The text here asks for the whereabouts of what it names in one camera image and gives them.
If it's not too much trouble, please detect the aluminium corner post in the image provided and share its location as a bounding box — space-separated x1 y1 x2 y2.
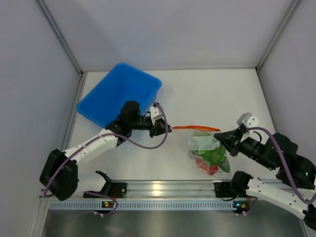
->
36 0 84 75
255 0 303 71

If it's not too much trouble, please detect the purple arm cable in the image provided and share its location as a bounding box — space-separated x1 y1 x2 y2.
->
43 102 171 198
245 127 316 205

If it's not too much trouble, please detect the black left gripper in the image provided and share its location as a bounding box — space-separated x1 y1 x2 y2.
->
129 116 172 137

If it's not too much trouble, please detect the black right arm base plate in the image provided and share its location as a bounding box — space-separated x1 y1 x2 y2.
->
214 182 247 200

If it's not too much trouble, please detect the aluminium corner post right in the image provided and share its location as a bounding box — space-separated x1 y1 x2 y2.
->
255 0 303 71

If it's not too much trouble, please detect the aluminium rail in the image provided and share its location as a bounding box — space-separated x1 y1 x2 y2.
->
39 179 304 199

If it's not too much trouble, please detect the blue plastic bin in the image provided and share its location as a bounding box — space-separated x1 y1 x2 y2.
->
77 63 162 127

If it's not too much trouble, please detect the white cable duct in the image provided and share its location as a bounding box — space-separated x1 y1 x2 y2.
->
49 200 239 211

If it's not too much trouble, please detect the aluminium corner post left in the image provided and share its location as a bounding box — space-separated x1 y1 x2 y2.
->
36 0 84 75

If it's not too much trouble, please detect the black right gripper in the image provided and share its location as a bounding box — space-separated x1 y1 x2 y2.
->
213 126 277 170

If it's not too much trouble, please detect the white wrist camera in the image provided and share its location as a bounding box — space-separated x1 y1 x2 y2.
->
237 113 259 128
150 106 164 125

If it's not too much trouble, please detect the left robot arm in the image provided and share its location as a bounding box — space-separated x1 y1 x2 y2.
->
39 101 172 201

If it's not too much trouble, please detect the clear zip top bag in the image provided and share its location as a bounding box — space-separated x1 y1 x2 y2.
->
172 125 231 179

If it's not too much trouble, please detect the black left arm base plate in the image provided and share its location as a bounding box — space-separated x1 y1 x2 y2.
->
83 182 127 199

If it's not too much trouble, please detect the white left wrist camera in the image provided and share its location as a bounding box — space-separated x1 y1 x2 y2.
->
150 106 164 125

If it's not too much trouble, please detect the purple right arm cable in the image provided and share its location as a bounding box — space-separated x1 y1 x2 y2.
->
245 127 316 205

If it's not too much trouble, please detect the fake red bell pepper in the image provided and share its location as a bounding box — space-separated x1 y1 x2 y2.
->
196 159 218 175

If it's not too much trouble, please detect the fake green lettuce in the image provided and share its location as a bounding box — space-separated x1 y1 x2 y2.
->
188 131 231 173

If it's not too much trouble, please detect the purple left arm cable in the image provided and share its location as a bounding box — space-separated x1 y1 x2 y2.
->
43 102 171 198

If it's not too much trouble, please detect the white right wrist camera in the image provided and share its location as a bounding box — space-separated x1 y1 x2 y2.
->
237 113 259 128

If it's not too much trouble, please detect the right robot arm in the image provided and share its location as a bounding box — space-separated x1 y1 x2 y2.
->
214 125 316 230

